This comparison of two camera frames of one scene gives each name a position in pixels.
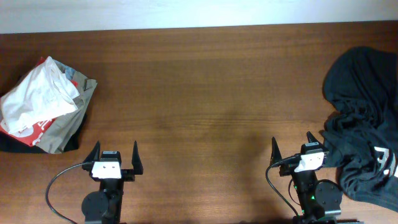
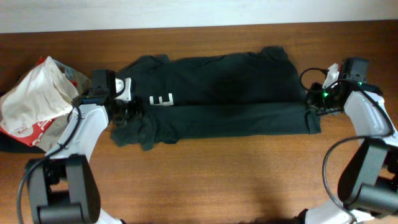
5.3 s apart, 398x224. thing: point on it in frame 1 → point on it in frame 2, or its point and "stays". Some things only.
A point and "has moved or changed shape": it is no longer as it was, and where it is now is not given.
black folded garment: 9,144 stays
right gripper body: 288,168 → 321,99
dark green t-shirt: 362,137 has moved or changed shape
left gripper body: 127,175 → 129,111
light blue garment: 68,71 stays
